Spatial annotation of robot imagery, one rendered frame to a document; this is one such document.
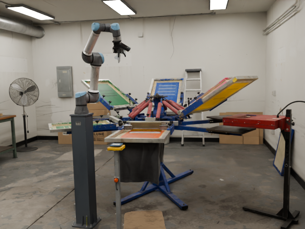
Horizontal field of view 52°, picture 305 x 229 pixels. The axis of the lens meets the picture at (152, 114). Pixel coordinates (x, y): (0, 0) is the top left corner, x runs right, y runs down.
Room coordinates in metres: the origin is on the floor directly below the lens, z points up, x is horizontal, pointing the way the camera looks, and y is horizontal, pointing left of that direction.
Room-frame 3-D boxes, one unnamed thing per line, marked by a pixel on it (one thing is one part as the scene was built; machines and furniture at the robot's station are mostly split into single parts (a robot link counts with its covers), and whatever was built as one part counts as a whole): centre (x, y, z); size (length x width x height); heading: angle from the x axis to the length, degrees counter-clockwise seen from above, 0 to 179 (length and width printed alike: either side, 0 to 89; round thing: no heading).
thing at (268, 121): (3.41, -1.16, 1.06); 0.61 x 0.46 x 0.12; 50
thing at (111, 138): (3.29, 0.11, 0.97); 0.79 x 0.58 x 0.04; 170
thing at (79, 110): (3.25, 0.74, 1.25); 0.15 x 0.15 x 0.10
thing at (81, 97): (3.25, 0.74, 1.37); 0.13 x 0.12 x 0.14; 129
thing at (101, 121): (4.02, 0.78, 1.05); 1.08 x 0.61 x 0.23; 110
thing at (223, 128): (3.89, -0.58, 0.91); 1.34 x 0.40 x 0.08; 50
